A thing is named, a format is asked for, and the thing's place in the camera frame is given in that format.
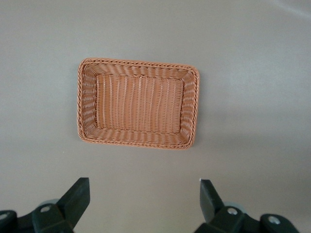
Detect brown table cover sheet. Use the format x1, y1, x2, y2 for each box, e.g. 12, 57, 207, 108
0, 0, 311, 233

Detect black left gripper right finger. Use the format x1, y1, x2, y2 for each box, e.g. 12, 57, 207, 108
194, 179, 262, 233

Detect brown wicker basket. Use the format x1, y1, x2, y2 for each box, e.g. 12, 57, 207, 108
76, 57, 201, 151

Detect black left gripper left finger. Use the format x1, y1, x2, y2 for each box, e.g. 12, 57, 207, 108
31, 177, 91, 233

